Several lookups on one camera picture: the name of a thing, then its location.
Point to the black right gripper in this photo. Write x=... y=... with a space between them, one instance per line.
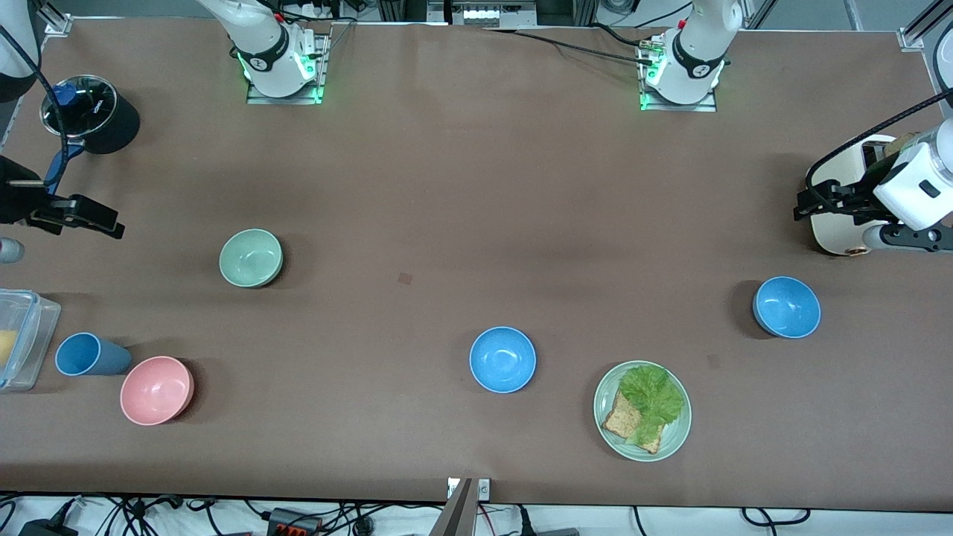
x=16 y=199

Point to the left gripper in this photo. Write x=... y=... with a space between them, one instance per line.
x=858 y=195

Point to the blue bowl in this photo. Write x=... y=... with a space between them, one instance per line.
x=786 y=307
x=502 y=359

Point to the pale green bowl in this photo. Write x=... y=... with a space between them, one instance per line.
x=251 y=257

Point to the pink bowl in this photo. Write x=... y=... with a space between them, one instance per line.
x=156 y=390

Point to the cream toaster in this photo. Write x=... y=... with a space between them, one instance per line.
x=837 y=234

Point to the brown toast slice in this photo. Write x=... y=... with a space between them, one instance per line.
x=903 y=141

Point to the black pot with glass lid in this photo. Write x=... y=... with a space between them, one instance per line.
x=104 y=119

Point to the blue cup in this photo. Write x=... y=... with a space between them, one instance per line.
x=82 y=355

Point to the clear plastic container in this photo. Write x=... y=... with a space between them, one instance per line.
x=26 y=339

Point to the yellow food block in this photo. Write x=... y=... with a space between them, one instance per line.
x=4 y=348

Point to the green lettuce leaf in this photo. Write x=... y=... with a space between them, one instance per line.
x=654 y=394

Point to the pale green plate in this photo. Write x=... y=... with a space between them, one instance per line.
x=676 y=430

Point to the brown bread slice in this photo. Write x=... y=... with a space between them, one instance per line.
x=619 y=420

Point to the black power adapter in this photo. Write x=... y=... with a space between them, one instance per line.
x=45 y=529

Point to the black power strip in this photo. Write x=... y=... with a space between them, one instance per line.
x=294 y=522

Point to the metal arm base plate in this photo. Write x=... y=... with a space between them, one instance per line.
x=681 y=107
x=319 y=67

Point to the aluminium frame corner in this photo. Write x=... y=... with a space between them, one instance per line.
x=923 y=30
x=53 y=18

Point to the white mount bracket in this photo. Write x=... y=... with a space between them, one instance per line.
x=484 y=489

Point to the grey camera mount bar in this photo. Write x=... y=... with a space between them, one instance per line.
x=456 y=514

